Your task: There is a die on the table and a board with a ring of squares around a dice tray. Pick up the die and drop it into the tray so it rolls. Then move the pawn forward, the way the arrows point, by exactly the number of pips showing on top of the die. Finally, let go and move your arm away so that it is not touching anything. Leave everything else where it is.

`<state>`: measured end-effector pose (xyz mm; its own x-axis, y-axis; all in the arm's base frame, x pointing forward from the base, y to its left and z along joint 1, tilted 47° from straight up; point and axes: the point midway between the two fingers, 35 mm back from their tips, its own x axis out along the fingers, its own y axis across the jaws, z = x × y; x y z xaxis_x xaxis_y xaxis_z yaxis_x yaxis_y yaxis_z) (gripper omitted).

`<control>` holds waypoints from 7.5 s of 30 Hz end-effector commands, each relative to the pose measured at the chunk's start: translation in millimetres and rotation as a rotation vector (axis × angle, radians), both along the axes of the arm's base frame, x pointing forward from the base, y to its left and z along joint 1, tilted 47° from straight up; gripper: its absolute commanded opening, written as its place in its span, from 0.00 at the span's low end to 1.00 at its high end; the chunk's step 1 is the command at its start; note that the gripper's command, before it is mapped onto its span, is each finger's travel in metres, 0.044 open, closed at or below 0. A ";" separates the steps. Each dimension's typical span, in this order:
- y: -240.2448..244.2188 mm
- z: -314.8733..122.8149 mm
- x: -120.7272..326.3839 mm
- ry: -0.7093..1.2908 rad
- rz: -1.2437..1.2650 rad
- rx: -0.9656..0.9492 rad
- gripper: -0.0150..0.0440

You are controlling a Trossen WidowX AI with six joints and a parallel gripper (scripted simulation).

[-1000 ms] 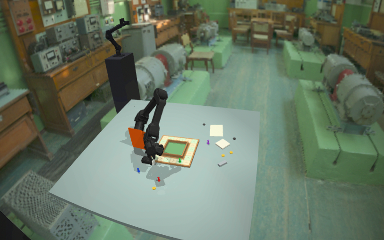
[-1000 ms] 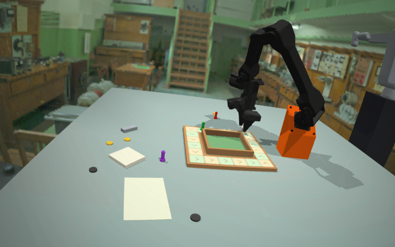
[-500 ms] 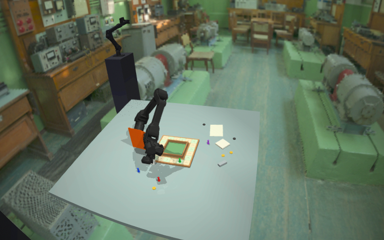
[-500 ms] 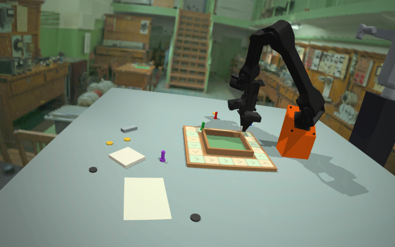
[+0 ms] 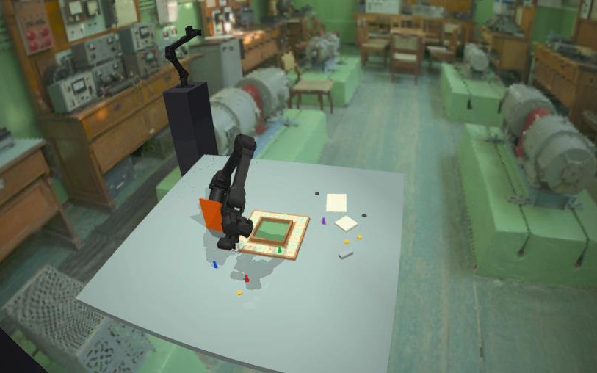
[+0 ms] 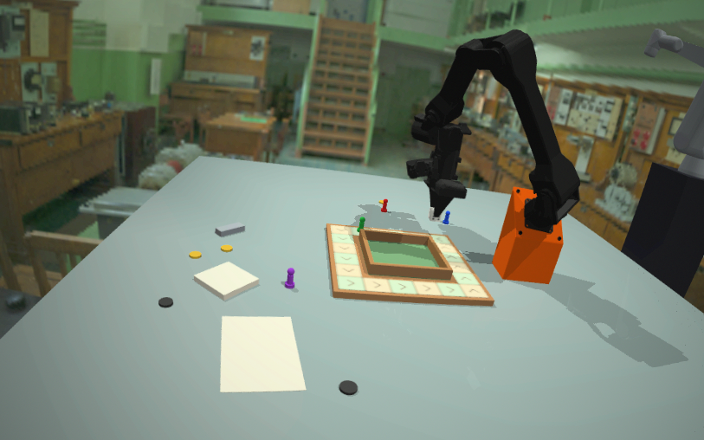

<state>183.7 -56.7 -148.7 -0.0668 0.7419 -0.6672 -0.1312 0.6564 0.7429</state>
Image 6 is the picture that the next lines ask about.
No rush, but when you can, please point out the purple game pawn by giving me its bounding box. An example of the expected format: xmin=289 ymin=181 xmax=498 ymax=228
xmin=285 ymin=268 xmax=294 ymax=289

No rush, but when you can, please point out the white die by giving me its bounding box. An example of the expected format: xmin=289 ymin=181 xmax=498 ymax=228
xmin=428 ymin=207 xmax=442 ymax=222

